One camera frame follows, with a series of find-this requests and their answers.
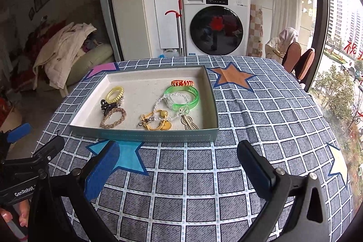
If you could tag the white tall cabinet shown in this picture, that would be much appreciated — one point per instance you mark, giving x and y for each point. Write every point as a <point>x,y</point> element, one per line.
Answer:
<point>136,3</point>

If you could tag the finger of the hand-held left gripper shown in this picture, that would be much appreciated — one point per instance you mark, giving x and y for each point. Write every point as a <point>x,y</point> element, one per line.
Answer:
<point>18,132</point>
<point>49,150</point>

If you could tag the small dark picture frame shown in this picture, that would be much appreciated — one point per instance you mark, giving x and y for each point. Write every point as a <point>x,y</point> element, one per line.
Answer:
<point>31,13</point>

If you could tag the beige coat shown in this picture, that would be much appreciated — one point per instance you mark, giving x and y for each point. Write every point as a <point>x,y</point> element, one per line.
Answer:
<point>59,57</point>

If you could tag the white plastic jug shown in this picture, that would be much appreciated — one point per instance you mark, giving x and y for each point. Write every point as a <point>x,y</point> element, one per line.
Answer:
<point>171,51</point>

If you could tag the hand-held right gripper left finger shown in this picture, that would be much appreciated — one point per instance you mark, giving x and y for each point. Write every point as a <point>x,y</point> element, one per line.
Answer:
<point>100,171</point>

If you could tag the cream sofa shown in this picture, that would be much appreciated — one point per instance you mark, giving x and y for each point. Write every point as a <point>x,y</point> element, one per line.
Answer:
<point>93,57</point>

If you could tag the grey shallow cardboard tray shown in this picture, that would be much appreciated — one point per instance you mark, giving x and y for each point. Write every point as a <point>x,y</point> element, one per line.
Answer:
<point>141,86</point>

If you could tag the black hair claw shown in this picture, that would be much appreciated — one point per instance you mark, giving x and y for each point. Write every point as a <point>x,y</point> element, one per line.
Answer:
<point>105,106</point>

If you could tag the brown round chair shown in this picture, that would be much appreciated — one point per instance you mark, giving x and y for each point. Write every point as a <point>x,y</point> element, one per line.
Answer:
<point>292,56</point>
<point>307,63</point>

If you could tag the person's left hand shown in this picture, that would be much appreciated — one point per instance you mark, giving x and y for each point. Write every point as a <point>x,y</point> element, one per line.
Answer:
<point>24,212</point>

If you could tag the white cloth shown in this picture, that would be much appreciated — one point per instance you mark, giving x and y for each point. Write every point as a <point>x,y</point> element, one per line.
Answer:
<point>289,35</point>

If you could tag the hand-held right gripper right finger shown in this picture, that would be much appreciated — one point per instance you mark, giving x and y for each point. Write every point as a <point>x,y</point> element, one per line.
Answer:
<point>255,171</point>

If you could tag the beige hair clip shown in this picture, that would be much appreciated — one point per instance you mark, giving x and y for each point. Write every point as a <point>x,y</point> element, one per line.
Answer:
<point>188,121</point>

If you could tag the checked hanging cloth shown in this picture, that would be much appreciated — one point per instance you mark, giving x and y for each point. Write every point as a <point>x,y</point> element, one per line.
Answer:
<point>255,29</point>

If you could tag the white front-load washing machine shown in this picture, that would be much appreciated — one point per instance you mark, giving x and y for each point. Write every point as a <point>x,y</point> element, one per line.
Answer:
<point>187,8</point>

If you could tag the blue checked star tablecloth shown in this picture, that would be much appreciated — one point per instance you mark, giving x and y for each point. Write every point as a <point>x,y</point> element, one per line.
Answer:
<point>198,174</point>

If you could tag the cream tote bag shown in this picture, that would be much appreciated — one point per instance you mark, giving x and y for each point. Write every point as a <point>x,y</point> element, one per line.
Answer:
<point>272,50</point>

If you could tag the green translucent bangle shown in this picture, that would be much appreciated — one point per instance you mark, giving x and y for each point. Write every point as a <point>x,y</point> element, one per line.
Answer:
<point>194,100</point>

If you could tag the dark red cloth pile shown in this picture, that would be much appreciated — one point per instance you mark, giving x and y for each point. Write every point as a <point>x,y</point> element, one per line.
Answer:
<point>48,32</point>

